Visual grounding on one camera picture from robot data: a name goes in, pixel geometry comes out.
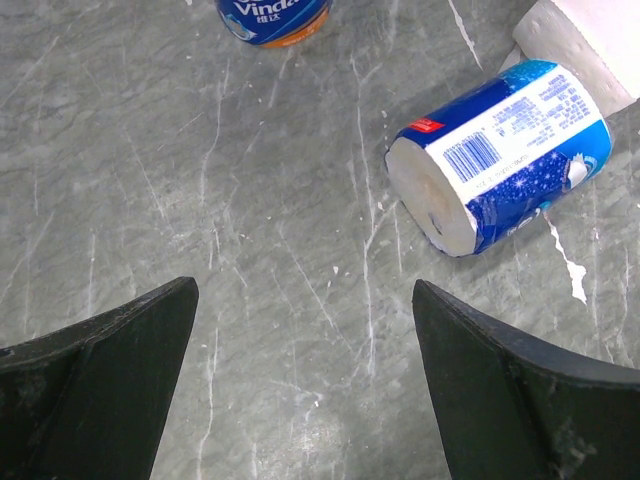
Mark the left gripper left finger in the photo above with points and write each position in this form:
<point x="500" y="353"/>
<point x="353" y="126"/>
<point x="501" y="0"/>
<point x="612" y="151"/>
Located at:
<point x="90" y="401"/>

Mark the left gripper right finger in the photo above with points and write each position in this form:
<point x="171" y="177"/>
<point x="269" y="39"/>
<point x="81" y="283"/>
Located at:
<point x="510" y="405"/>

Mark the blue roll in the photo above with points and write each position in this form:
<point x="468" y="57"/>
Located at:
<point x="273" y="23"/>
<point x="487" y="163"/>

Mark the blue wrapped roll lying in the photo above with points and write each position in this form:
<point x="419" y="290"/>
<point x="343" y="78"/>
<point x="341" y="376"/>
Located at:
<point x="487" y="163"/>

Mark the white toilet roll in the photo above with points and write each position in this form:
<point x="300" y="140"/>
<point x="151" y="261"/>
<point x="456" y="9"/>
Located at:
<point x="598" y="41"/>

